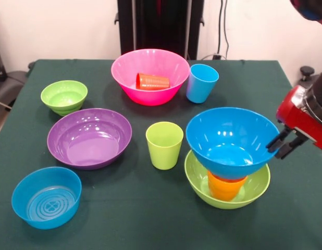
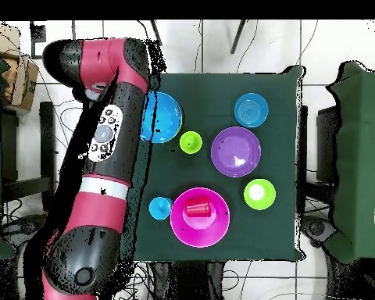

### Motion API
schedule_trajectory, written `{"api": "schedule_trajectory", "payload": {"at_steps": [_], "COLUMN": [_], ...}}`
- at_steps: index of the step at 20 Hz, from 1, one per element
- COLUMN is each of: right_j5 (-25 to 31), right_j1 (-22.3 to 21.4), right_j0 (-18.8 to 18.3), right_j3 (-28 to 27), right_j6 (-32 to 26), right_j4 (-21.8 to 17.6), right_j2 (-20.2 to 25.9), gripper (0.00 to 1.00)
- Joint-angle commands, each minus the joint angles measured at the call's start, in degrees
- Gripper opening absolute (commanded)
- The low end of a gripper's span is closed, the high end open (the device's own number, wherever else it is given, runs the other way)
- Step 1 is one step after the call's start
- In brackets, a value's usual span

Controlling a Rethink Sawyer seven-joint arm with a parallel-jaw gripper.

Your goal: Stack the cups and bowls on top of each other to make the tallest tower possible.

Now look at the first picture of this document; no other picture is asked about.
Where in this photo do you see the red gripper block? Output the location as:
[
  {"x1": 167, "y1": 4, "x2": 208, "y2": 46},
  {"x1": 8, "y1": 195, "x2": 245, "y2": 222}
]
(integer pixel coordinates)
[{"x1": 266, "y1": 85, "x2": 322, "y2": 160}]

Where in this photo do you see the large blue plastic bowl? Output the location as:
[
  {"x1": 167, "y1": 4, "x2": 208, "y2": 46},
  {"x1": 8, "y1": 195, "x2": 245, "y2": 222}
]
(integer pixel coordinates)
[{"x1": 185, "y1": 107, "x2": 281, "y2": 180}]

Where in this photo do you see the orange plastic cup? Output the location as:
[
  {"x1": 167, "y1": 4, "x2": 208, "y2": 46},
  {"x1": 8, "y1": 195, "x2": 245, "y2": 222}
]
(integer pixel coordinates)
[{"x1": 207, "y1": 169, "x2": 248, "y2": 202}]

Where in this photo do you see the red plastic cup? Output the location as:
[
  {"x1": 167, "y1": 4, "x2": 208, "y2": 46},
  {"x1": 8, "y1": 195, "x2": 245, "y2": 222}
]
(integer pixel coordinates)
[{"x1": 135, "y1": 72, "x2": 171, "y2": 91}]

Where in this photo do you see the large green plastic bowl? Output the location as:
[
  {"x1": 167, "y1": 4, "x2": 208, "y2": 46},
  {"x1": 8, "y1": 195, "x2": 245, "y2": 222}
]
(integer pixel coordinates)
[{"x1": 184, "y1": 149, "x2": 271, "y2": 210}]

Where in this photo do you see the blue plastic cup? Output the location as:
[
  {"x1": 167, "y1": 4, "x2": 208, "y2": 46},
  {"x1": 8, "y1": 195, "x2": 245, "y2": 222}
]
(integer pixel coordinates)
[{"x1": 186, "y1": 64, "x2": 220, "y2": 104}]

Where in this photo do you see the green plastic cup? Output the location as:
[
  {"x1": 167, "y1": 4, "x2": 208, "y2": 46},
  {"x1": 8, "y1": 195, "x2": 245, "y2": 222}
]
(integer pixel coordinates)
[{"x1": 145, "y1": 121, "x2": 184, "y2": 170}]

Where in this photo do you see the pink plastic bowl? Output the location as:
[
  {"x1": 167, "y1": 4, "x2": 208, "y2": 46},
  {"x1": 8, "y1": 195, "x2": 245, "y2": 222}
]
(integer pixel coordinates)
[{"x1": 110, "y1": 48, "x2": 191, "y2": 106}]

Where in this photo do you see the dark green tablecloth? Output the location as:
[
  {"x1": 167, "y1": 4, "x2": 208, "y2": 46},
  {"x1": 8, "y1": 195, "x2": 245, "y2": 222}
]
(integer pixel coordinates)
[{"x1": 0, "y1": 59, "x2": 322, "y2": 250}]

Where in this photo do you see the purple plastic bowl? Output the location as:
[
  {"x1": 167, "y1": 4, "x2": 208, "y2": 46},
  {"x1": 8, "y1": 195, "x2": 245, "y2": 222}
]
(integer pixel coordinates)
[{"x1": 46, "y1": 108, "x2": 133, "y2": 170}]

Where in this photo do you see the small green ribbed bowl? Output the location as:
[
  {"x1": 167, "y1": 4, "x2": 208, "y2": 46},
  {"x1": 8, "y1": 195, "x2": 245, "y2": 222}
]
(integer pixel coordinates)
[{"x1": 40, "y1": 80, "x2": 89, "y2": 117}]

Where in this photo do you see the small blue patterned bowl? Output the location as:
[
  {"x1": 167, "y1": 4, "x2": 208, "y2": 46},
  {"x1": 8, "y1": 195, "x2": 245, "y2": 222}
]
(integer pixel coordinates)
[{"x1": 11, "y1": 166, "x2": 82, "y2": 230}]

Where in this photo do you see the grey pedestal foot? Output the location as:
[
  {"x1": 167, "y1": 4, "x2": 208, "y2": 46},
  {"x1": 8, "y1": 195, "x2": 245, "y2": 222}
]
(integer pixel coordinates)
[
  {"x1": 295, "y1": 66, "x2": 322, "y2": 91},
  {"x1": 0, "y1": 70, "x2": 29, "y2": 110}
]

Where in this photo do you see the black wall cable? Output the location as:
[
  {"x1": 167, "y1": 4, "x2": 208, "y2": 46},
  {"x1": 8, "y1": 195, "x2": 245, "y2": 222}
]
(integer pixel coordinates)
[{"x1": 217, "y1": 0, "x2": 231, "y2": 58}]

